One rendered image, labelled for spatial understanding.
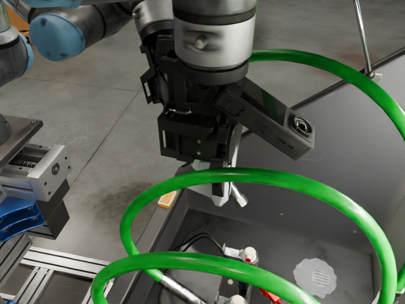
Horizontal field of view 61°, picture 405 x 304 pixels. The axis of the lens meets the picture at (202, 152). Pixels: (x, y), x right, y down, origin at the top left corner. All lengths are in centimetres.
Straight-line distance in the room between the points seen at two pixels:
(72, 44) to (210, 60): 34
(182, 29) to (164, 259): 20
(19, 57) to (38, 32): 42
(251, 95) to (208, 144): 7
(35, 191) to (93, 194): 131
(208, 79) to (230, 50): 3
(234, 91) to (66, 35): 34
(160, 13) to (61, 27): 16
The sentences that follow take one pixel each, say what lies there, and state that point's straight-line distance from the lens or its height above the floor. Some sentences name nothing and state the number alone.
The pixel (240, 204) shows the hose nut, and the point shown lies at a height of 115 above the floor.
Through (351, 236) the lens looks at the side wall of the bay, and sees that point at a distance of 97.
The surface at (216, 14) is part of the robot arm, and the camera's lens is 30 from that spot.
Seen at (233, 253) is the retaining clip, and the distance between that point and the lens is 55.
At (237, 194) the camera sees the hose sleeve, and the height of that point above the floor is 116.
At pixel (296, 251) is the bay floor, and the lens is 95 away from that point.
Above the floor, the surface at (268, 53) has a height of 142.
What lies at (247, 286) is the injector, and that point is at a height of 107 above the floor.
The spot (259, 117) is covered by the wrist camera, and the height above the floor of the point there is 140.
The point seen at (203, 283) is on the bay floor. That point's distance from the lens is 88.
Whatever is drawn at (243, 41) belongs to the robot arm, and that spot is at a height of 148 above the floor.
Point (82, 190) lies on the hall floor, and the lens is 234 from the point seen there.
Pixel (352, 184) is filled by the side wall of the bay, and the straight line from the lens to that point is 84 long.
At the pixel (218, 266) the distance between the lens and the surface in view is 28.
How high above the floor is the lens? 159
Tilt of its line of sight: 40 degrees down
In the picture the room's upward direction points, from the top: straight up
